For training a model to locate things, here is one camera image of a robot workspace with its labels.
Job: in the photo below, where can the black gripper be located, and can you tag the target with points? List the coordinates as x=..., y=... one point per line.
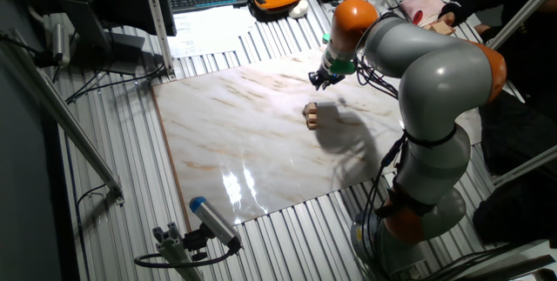
x=324, y=76

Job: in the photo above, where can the large wooden cube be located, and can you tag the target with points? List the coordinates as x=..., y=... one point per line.
x=441, y=28

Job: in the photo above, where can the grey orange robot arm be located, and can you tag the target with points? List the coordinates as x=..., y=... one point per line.
x=435, y=81

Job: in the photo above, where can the person right hand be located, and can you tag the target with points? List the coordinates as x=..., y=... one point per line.
x=447, y=19

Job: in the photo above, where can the person left hand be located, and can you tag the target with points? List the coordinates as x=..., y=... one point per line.
x=483, y=28

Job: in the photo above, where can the green wrist adapter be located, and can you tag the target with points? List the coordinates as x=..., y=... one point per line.
x=344, y=67

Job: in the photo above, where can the white rounded object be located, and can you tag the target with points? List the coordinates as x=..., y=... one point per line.
x=299, y=10

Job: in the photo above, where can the marble pattern board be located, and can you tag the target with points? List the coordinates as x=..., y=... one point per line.
x=243, y=142

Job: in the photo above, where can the pink cloth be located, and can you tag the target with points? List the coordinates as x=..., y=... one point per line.
x=424, y=2

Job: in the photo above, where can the printed paper sheet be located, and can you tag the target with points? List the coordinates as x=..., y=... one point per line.
x=204, y=33

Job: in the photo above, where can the person black clothing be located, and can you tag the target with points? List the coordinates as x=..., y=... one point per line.
x=513, y=120

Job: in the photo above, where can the black monitor stand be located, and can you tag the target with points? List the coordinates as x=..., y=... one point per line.
x=104, y=50

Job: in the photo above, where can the aluminium profile stub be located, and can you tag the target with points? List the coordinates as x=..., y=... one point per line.
x=174, y=250

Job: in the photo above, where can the silver cylinder device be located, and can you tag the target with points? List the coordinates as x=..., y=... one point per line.
x=61, y=44

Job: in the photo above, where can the silver camera blue cap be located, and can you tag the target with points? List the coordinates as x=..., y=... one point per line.
x=213, y=220

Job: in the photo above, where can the black camera clamp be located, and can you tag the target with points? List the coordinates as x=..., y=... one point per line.
x=196, y=242

